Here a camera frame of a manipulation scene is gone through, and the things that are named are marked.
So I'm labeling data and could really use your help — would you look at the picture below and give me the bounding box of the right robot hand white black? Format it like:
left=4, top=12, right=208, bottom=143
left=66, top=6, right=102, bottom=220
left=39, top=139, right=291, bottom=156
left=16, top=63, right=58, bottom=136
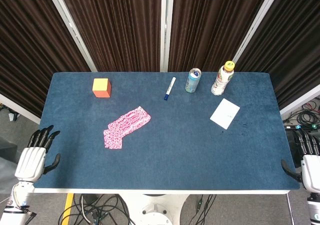
left=280, top=129, right=320, bottom=194

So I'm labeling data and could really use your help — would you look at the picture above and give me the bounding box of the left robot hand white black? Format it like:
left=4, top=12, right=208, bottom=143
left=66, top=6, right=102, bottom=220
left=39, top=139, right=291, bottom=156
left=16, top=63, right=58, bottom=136
left=14, top=124, right=62, bottom=183

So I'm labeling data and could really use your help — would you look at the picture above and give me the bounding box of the pink patterned cloth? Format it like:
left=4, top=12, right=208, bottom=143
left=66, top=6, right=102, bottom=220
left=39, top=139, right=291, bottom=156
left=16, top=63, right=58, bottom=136
left=103, top=105, right=152, bottom=150

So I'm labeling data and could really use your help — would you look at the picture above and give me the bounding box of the orange cube yellow face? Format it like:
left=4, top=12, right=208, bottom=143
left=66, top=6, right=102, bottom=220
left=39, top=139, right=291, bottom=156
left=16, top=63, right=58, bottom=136
left=92, top=78, right=112, bottom=99

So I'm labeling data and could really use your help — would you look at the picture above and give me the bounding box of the white blank card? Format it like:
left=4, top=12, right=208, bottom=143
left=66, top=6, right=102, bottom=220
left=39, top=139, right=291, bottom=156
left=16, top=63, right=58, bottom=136
left=209, top=98, right=241, bottom=130

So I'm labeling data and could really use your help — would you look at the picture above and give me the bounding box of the dark brown curtain panel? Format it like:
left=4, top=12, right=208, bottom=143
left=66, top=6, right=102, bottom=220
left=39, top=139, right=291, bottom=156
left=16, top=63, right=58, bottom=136
left=0, top=0, right=91, bottom=118
left=167, top=0, right=273, bottom=73
left=56, top=0, right=162, bottom=73
left=234, top=0, right=320, bottom=111

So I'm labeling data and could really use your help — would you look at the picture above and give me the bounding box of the plastic bottle yellow cap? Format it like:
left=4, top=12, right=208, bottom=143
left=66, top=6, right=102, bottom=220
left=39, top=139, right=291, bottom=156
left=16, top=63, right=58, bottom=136
left=211, top=61, right=236, bottom=96

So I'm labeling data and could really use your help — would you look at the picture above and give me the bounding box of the blue fabric table mat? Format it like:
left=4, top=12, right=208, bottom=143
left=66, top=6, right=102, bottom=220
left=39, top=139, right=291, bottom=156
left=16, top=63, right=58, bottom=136
left=33, top=71, right=301, bottom=192

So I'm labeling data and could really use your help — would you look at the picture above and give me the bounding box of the light blue drink can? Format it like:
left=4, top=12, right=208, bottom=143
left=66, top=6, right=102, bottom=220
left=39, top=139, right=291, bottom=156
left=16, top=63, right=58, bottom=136
left=184, top=68, right=202, bottom=94

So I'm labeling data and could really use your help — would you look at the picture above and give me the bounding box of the white marker blue cap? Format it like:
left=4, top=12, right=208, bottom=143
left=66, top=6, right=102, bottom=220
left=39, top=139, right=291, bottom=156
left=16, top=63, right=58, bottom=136
left=163, top=76, right=177, bottom=101

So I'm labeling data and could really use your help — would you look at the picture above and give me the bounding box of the tangled black cables pile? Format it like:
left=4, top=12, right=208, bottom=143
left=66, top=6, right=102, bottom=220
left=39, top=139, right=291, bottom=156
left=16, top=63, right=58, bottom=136
left=282, top=97, right=320, bottom=126

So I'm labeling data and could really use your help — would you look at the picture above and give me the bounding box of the black floor cable bundle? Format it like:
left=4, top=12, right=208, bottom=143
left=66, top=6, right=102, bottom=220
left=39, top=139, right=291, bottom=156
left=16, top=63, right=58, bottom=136
left=58, top=193, right=137, bottom=225

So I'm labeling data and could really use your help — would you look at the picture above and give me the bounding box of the black cable with green plug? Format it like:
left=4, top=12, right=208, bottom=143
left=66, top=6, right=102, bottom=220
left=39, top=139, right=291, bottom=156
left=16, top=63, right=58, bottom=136
left=192, top=194, right=217, bottom=225

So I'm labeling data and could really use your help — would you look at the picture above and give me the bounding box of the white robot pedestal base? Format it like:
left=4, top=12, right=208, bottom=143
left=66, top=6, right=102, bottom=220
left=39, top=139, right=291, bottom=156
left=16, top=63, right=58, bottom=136
left=119, top=193, right=191, bottom=225

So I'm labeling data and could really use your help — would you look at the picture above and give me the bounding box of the white partition frame post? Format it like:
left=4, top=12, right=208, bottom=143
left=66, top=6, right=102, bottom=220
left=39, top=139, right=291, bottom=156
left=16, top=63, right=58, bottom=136
left=44, top=0, right=98, bottom=73
left=159, top=0, right=176, bottom=73
left=231, top=0, right=285, bottom=73

